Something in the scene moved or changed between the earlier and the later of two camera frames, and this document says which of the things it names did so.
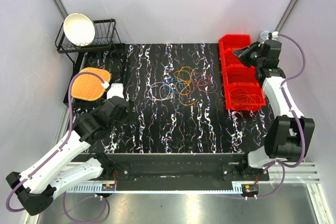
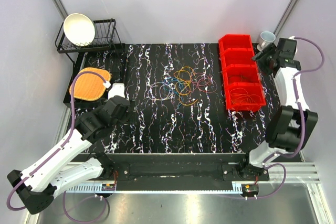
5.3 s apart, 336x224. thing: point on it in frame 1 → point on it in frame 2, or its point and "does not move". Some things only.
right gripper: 242,54 → 267,50
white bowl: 79,29 does not move
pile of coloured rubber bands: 241,95 does not move
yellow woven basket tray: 88,87 does not move
